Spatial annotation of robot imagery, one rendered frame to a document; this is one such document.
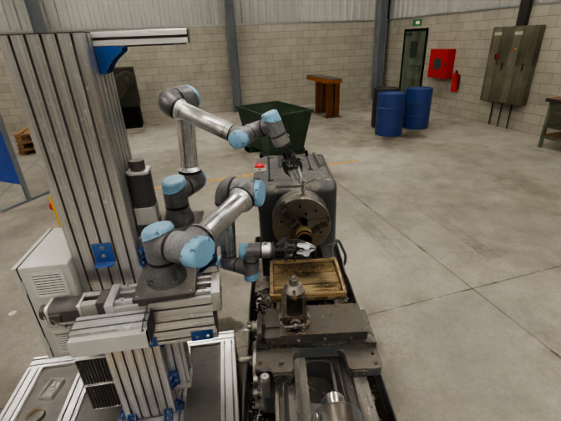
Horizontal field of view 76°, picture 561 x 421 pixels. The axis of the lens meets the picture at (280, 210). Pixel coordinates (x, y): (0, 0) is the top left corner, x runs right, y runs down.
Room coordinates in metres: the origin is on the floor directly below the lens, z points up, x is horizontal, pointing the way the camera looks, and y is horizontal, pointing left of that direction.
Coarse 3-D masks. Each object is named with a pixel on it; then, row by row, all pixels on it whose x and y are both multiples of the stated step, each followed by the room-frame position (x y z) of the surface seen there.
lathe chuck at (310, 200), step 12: (300, 192) 1.78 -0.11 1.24; (288, 204) 1.70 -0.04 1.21; (300, 204) 1.70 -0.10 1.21; (312, 204) 1.70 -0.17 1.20; (324, 204) 1.76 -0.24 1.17; (276, 216) 1.70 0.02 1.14; (300, 216) 1.70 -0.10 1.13; (312, 216) 1.70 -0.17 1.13; (324, 216) 1.70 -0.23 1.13; (276, 228) 1.70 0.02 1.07; (288, 228) 1.70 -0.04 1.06; (324, 228) 1.70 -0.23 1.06; (312, 240) 1.70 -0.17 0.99
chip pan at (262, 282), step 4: (336, 256) 2.21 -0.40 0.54; (260, 260) 2.20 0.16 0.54; (260, 264) 2.15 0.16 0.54; (260, 268) 2.10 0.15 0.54; (340, 268) 2.06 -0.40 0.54; (260, 272) 2.05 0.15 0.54; (260, 276) 2.00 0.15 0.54; (264, 276) 2.00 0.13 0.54; (268, 276) 2.00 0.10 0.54; (260, 280) 1.96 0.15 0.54; (264, 280) 1.96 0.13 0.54; (268, 280) 1.96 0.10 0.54; (344, 280) 1.92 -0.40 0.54; (256, 284) 1.92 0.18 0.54; (260, 284) 1.92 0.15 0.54; (264, 284) 1.92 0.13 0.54; (268, 284) 1.91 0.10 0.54; (344, 284) 1.88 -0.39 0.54; (256, 288) 1.88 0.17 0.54; (260, 288) 1.87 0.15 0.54; (264, 288) 1.87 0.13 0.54; (252, 332) 1.49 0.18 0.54; (380, 392) 1.10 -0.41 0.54; (248, 404) 1.06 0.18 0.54; (248, 408) 1.04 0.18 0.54
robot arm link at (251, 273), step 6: (240, 264) 1.44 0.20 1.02; (246, 264) 1.41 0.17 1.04; (252, 264) 1.41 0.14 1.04; (258, 264) 1.43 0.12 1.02; (240, 270) 1.43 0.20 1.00; (246, 270) 1.41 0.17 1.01; (252, 270) 1.41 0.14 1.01; (258, 270) 1.43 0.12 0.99; (246, 276) 1.41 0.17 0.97; (252, 276) 1.41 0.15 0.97; (258, 276) 1.43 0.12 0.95
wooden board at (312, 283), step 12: (276, 264) 1.62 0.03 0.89; (288, 264) 1.62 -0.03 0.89; (300, 264) 1.62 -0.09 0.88; (324, 264) 1.61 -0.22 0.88; (336, 264) 1.58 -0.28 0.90; (276, 276) 1.52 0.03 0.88; (300, 276) 1.51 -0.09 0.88; (312, 276) 1.50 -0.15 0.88; (324, 276) 1.50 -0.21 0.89; (336, 276) 1.49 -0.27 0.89; (276, 288) 1.42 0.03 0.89; (312, 288) 1.41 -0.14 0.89; (336, 288) 1.40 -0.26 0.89; (276, 300) 1.34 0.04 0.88; (312, 300) 1.34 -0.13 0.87
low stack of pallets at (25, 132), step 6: (18, 132) 7.57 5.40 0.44; (24, 132) 7.54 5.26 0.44; (18, 138) 7.36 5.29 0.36; (24, 138) 7.57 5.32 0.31; (30, 138) 7.65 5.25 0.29; (18, 144) 7.32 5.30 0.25; (24, 144) 7.64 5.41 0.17; (30, 144) 7.72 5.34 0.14; (24, 150) 7.34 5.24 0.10; (30, 150) 7.67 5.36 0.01
